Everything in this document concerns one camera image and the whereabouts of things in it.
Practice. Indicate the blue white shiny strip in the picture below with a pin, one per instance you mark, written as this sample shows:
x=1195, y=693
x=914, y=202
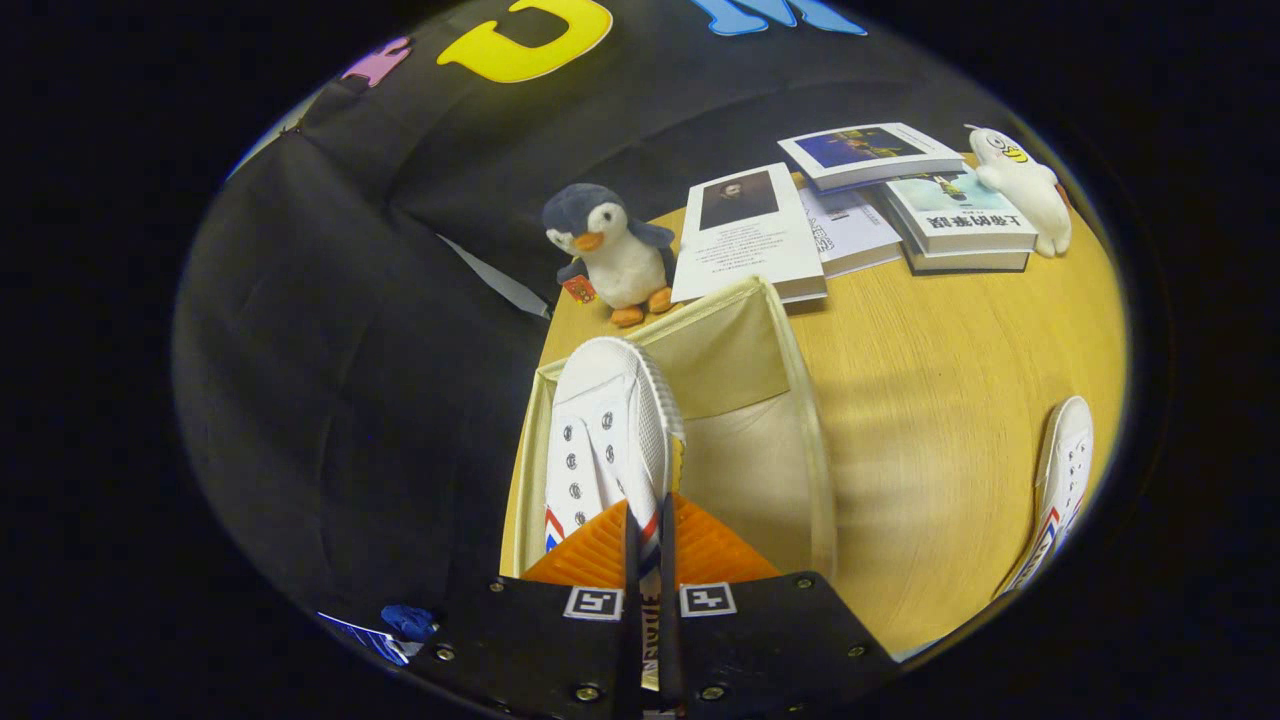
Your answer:
x=370, y=640

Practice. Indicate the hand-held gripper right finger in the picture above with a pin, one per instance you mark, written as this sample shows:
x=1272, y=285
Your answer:
x=770, y=640

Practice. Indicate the white canvas shoe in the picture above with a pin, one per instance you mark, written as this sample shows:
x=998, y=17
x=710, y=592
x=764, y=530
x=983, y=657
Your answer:
x=600, y=430
x=1065, y=470

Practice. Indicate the book with blue picture cover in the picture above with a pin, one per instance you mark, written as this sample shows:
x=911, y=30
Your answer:
x=865, y=150

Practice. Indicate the white book with portrait cover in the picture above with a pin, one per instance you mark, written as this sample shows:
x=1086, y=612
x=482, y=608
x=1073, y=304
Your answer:
x=745, y=245

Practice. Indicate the small blue object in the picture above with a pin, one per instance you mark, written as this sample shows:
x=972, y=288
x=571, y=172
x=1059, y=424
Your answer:
x=410, y=622

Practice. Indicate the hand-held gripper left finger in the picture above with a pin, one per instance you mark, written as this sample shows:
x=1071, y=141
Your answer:
x=540, y=640

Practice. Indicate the grey white penguin plush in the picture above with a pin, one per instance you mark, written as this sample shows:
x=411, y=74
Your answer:
x=625, y=260

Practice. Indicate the beige fabric storage box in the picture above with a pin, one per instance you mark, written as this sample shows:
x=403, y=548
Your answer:
x=745, y=440

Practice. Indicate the book with teal cover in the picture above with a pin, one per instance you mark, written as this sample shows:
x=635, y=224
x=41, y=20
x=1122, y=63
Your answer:
x=960, y=215

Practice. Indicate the plain white book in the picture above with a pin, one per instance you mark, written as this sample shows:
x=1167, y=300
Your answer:
x=850, y=230

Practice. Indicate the black backdrop cloth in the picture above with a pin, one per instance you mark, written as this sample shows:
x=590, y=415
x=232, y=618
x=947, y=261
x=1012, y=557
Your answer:
x=350, y=350

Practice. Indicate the dark-edged book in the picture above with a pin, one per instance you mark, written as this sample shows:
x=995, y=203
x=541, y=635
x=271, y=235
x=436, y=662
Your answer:
x=970, y=262

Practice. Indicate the white duck plush toy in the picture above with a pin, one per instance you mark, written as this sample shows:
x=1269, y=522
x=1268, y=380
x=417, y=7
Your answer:
x=1030, y=190

